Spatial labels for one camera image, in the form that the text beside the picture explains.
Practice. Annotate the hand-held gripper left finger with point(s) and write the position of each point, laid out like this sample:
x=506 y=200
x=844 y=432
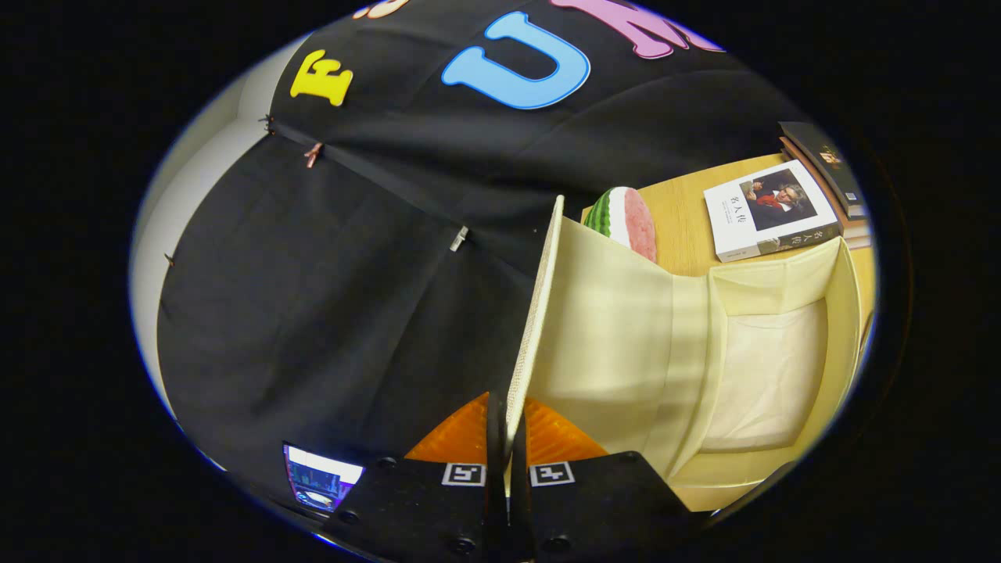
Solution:
x=438 y=516

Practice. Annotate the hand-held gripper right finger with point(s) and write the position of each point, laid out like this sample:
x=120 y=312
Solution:
x=594 y=508

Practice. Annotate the beige fabric storage box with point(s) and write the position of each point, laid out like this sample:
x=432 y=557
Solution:
x=610 y=328

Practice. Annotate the lit monitor screen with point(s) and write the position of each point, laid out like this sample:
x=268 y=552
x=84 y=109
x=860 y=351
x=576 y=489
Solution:
x=321 y=477

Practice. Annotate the black backdrop cloth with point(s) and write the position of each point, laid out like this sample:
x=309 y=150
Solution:
x=313 y=313

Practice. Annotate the silver metal clip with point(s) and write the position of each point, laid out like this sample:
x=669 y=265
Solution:
x=459 y=238

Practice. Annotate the watermelon slice plush toy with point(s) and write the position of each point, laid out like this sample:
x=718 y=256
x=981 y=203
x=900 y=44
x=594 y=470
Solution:
x=626 y=219

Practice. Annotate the white portrait cover book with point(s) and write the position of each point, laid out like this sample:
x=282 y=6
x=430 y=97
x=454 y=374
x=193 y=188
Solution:
x=782 y=207

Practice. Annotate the thin tan book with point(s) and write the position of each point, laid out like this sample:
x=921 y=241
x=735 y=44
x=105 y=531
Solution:
x=860 y=241

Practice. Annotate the orange clothespin clip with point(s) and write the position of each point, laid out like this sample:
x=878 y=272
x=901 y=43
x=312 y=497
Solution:
x=313 y=155

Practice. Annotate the brown cover book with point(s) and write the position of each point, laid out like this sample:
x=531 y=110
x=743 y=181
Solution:
x=856 y=224

